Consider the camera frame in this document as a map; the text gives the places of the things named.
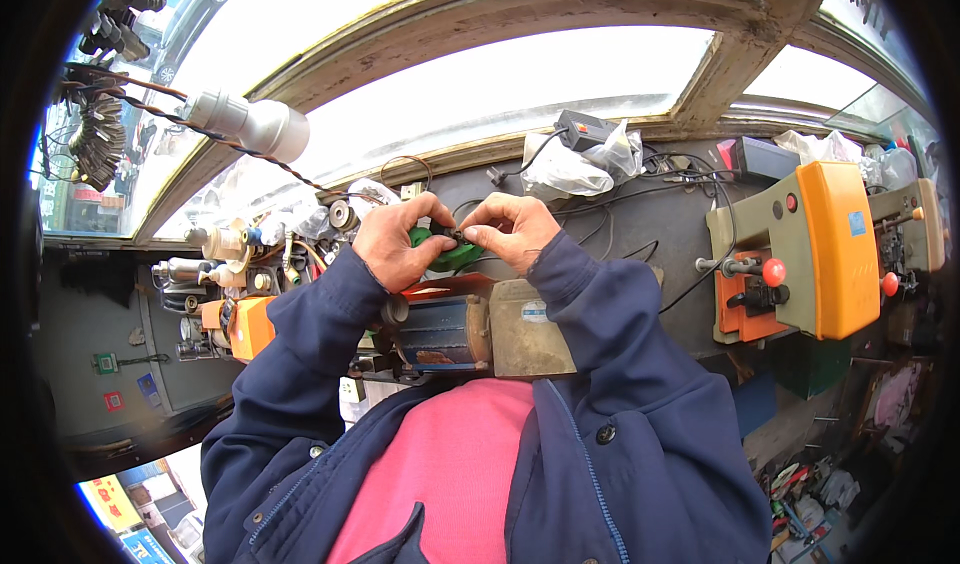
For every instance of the crumpled white plastic bags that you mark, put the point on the crumpled white plastic bags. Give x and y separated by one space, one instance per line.
825 150

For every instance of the metal pulley wheel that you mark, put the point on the metal pulley wheel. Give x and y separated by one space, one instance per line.
343 216

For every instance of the dark green box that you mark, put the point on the dark green box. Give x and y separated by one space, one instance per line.
814 365

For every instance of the small orange machine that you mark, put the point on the small orange machine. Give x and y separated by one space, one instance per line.
247 328

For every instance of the small green key cutting machine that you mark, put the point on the small green key cutting machine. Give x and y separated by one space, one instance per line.
911 226

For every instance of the person's body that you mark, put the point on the person's body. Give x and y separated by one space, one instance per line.
480 474

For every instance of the green wall tag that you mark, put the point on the green wall tag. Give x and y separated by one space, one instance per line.
106 363

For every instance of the green plastic key fob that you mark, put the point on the green plastic key fob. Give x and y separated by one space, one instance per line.
457 256

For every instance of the black power adapter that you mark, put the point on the black power adapter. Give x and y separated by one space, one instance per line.
585 129

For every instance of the rack of dark key blanks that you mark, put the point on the rack of dark key blanks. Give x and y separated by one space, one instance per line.
124 16

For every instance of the person's right hand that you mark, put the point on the person's right hand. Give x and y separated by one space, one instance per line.
521 226

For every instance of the heap of tools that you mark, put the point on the heap of tools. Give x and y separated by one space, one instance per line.
814 500

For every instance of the orange green key cutting machine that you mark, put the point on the orange green key cutting machine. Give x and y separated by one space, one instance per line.
829 253

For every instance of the clear plastic bag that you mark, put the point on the clear plastic bag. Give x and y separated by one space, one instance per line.
562 170

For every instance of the silver metal canister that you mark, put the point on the silver metal canister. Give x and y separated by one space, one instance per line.
180 271

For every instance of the white power socket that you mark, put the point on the white power socket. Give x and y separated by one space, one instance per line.
352 389

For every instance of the wooden window frame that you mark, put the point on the wooden window frame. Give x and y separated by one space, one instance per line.
525 1

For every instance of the red black box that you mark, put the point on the red black box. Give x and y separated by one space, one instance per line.
757 159

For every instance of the pink cloth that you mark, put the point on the pink cloth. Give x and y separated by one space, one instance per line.
896 399

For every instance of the blue motor key grinder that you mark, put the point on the blue motor key grinder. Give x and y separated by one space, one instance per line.
480 331

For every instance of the hanging bunch of keys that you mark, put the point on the hanging bunch of keys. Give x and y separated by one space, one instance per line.
97 144

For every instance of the silver work lamp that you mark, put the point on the silver work lamp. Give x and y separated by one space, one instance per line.
251 123

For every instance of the person's left hand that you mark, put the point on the person's left hand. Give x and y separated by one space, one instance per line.
386 241

